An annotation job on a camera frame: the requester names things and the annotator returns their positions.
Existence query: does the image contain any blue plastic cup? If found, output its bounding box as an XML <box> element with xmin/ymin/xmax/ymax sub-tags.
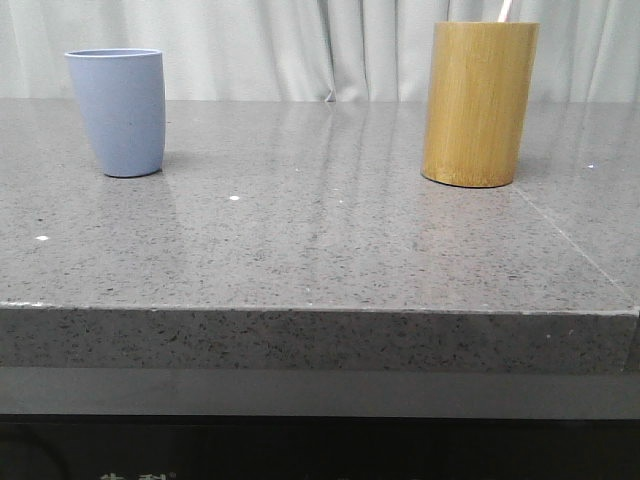
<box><xmin>65</xmin><ymin>48</ymin><xmax>166</xmax><ymax>178</ymax></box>

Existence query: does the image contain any pink chopstick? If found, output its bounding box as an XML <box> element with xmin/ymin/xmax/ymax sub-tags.
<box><xmin>497</xmin><ymin>0</ymin><xmax>513</xmax><ymax>23</ymax></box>

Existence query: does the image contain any grey-white curtain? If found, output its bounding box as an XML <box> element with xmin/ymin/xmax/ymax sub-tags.
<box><xmin>1</xmin><ymin>1</ymin><xmax>639</xmax><ymax>103</ymax></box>

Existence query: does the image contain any bamboo cylinder holder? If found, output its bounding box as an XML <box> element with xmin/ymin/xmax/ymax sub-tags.
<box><xmin>421</xmin><ymin>21</ymin><xmax>539</xmax><ymax>188</ymax></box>

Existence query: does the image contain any dark cabinet under counter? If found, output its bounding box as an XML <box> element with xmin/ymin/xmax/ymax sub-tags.
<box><xmin>1</xmin><ymin>368</ymin><xmax>639</xmax><ymax>479</ymax></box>

